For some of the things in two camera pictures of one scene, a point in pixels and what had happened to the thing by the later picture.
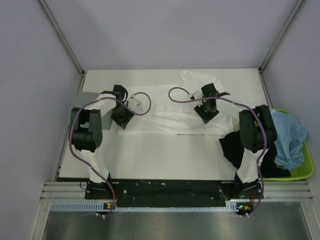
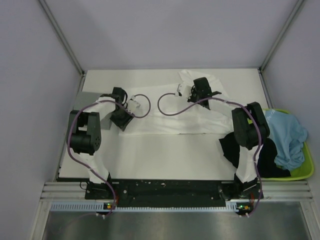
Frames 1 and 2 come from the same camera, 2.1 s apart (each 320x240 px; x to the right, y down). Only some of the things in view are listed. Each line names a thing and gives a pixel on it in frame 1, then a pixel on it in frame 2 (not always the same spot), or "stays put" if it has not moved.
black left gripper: x=123 y=121 stays put
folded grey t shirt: x=83 y=99 stays put
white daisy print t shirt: x=170 y=111 stays put
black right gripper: x=206 y=118 -> x=190 y=99
